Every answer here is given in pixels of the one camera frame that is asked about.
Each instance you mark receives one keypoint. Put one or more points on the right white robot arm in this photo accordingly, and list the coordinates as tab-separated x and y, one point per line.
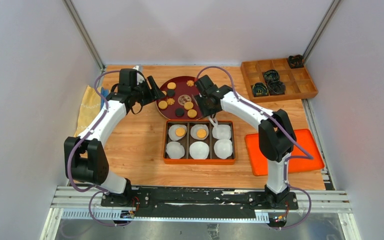
276	136

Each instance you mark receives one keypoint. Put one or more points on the metal tongs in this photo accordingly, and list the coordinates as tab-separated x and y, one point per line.
212	121

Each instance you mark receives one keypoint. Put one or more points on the white paper cup bottom right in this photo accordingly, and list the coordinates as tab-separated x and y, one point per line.
223	148

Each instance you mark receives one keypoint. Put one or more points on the black sandwich cookie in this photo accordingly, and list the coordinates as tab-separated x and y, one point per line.
179	112
170	93

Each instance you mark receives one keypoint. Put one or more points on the white paper cup top left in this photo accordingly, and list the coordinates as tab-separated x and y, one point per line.
171	132

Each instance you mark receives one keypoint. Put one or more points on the white paper cup top right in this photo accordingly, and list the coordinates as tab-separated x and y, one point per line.
222	132

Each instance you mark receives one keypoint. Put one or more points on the black paper cup corner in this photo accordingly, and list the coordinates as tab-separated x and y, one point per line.
295	61

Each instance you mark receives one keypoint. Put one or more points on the orange compartment box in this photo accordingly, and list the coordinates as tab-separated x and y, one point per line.
187	140

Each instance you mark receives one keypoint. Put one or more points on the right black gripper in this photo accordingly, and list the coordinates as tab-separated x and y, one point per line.
205	111

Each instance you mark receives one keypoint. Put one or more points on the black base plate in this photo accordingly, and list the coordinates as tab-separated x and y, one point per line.
199	203

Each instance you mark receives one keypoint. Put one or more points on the yellow flower cookie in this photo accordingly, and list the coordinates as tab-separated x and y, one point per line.
170	101
190	83

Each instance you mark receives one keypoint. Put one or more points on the yellow cloth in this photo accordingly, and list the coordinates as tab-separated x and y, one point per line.
89	108

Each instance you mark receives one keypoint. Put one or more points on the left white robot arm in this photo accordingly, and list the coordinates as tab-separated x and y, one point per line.
86	164

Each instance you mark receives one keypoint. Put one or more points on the wooden compartment organizer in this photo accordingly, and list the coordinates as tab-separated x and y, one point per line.
298	82

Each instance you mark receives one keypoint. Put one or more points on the white paper cup bottom left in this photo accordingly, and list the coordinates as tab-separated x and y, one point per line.
175	150

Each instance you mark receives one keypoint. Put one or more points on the white paper cup bottom middle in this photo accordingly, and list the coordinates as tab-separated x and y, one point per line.
199	150

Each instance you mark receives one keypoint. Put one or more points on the dark red round plate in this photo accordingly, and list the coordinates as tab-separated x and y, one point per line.
183	94

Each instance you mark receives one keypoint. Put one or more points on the yellow round cookie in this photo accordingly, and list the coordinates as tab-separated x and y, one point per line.
162	105
171	86
201	133
188	105
180	132
192	113

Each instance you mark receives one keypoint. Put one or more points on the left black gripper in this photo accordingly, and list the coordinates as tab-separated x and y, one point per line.
153	94

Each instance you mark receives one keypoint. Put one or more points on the white paper cup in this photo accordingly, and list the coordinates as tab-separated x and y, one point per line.
199	150
194	128
223	148
171	132
222	132
175	150

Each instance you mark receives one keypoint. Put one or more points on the white paper cup top middle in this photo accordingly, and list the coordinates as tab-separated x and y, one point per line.
194	128

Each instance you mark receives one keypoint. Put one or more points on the black paper cup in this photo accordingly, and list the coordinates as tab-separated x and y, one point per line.
271	75
276	87
259	89

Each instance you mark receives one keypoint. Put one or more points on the blue cloth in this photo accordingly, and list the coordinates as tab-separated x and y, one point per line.
104	92

